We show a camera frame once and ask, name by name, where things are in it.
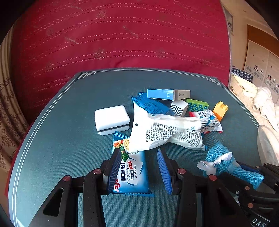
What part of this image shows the blue cracker snack packet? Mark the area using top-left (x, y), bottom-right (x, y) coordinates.
top-left (112, 131), bottom-right (152, 196)

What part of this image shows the white sponge block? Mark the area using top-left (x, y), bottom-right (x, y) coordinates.
top-left (95, 105), bottom-right (130, 136)

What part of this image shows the white plastic bag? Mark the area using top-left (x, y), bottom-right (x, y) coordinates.
top-left (124, 104), bottom-right (210, 154)

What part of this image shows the teal cloth pouch with ribbon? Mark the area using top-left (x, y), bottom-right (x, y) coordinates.
top-left (197, 141), bottom-right (264, 190)

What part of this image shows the blue foil snack packet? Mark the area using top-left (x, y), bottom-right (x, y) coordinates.
top-left (131, 92), bottom-right (175, 116)

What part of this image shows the red white snack packet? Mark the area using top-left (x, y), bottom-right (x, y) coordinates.
top-left (189, 110), bottom-right (223, 134)

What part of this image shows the white zigzag pattern block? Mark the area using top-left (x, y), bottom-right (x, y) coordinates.
top-left (170, 100), bottom-right (189, 117)

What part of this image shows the green dotted block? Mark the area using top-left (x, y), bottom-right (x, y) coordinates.
top-left (186, 98), bottom-right (209, 112)

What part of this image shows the blue and grey box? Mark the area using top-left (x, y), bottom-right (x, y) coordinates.
top-left (147, 89), bottom-right (191, 101)

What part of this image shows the orange toy brick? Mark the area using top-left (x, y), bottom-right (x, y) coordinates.
top-left (213, 101), bottom-right (228, 122)

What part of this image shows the teal table mat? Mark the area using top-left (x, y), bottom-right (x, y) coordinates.
top-left (9, 69), bottom-right (261, 226)

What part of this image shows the white crumpled blanket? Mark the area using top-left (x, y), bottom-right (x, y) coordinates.
top-left (234, 74), bottom-right (279, 131)

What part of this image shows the patterned curtain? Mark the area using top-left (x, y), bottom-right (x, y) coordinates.
top-left (0, 24), bottom-right (30, 171)

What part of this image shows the blue checked pillow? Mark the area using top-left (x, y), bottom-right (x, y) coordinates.
top-left (231, 68), bottom-right (254, 83)

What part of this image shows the red quilted mattress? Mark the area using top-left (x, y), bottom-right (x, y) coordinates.
top-left (11, 1), bottom-right (230, 122)

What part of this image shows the wardrobe with sliding doors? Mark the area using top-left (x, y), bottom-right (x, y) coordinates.
top-left (244, 25), bottom-right (278, 102)

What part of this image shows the framed wall picture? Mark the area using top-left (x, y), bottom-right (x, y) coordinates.
top-left (223, 6), bottom-right (233, 34)

